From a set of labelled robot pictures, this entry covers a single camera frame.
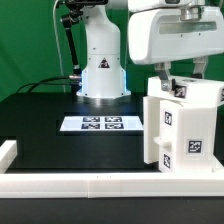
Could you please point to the small white cabinet top box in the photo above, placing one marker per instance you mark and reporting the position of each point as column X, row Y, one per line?
column 190, row 90

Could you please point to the white cabinet body box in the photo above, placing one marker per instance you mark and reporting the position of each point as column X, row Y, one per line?
column 194, row 151

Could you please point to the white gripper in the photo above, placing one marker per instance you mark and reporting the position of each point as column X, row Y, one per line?
column 161, row 36

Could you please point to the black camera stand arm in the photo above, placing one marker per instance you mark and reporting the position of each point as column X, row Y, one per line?
column 73, row 17

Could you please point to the white marker sheet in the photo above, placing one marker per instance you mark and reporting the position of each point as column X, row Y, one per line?
column 101, row 123

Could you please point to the white U-shaped fence frame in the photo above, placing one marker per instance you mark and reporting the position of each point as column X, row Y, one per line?
column 96, row 185

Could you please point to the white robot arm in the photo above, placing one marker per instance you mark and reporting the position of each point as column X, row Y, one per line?
column 103, row 78

